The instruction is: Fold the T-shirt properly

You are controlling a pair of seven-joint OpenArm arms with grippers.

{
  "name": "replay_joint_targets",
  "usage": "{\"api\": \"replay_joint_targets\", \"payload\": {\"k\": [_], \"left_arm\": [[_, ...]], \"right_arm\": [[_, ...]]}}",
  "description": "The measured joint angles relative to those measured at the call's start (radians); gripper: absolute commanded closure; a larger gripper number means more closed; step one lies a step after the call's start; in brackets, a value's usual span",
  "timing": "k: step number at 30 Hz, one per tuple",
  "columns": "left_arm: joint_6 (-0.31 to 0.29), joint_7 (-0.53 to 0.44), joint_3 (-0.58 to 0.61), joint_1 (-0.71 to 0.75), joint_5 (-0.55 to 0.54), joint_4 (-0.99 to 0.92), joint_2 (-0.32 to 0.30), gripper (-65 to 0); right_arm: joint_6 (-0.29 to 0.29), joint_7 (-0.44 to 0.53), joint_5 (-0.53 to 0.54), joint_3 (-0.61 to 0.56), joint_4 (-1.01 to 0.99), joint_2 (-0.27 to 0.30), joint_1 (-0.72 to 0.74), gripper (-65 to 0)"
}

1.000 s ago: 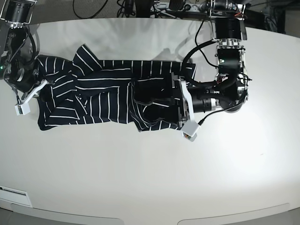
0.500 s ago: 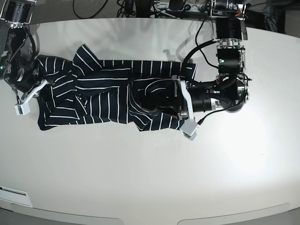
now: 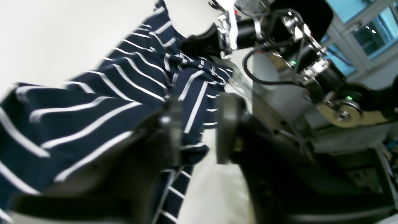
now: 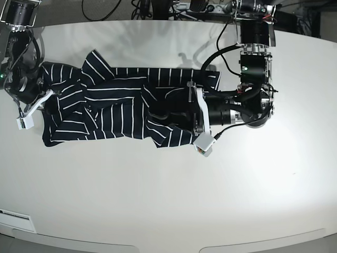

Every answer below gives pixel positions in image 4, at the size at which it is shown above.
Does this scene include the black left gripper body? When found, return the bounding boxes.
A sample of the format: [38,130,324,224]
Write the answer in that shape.
[148,89,200,132]

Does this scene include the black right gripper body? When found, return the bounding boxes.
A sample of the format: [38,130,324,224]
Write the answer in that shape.
[31,77,57,110]

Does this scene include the navy white striped T-shirt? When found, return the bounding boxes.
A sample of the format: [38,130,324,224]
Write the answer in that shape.
[39,48,221,149]

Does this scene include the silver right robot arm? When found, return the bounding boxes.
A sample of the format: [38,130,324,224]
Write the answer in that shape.
[1,1,47,108]

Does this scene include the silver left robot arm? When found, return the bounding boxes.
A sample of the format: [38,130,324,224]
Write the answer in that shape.
[148,1,277,135]

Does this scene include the white power strip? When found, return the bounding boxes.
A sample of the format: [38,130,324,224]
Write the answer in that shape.
[172,1,236,17]

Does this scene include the white label sticker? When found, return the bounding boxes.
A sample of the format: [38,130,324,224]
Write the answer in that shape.
[1,209,36,233]

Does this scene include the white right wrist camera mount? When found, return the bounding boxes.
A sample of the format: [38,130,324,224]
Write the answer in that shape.
[16,90,56,130]

